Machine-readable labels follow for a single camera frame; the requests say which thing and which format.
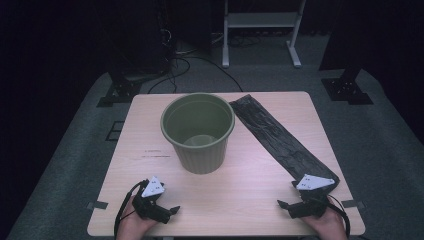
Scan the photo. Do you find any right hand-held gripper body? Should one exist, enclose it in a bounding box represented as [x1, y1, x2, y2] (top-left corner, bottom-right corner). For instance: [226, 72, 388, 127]
[285, 174, 336, 220]

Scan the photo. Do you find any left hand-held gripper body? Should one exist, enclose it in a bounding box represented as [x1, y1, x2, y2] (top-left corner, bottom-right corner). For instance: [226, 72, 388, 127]
[132, 175, 172, 224]

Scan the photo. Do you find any green plastic bin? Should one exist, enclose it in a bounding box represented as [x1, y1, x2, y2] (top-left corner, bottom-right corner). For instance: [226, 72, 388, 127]
[160, 92, 236, 175]

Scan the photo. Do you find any black plastic garbage bag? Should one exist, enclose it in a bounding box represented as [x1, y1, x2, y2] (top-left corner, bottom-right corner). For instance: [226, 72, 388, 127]
[229, 94, 341, 194]

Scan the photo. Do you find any person's right hand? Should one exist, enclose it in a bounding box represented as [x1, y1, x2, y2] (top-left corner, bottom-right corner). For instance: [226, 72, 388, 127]
[301, 196, 350, 240]

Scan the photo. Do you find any person's left hand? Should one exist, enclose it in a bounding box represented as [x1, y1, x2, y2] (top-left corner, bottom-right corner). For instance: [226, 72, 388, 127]
[116, 203, 160, 240]

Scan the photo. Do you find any grey tape strip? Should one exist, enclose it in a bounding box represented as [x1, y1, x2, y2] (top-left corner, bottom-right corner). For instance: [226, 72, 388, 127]
[86, 200, 110, 211]
[341, 198, 366, 211]

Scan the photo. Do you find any black tape floor marking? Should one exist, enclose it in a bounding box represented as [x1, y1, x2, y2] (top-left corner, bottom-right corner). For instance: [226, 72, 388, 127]
[105, 120, 125, 142]

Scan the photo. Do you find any black metal stand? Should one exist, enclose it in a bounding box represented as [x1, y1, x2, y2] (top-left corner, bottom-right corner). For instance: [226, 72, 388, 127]
[321, 64, 375, 106]
[96, 69, 143, 108]

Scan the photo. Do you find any dark equipment cabinet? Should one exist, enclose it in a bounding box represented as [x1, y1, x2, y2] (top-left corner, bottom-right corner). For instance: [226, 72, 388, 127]
[106, 0, 178, 81]

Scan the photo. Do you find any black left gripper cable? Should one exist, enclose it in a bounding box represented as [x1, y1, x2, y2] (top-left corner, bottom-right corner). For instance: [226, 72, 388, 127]
[113, 179, 148, 240]

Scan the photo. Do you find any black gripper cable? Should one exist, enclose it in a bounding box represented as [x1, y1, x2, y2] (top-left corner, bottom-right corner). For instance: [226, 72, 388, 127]
[113, 179, 148, 240]
[328, 194, 352, 240]

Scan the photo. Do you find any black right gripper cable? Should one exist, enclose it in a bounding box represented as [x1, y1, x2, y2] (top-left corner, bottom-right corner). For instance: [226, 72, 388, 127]
[328, 194, 352, 240]

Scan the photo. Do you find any black floor cable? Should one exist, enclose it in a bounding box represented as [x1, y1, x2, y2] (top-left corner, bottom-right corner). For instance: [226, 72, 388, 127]
[146, 54, 244, 95]

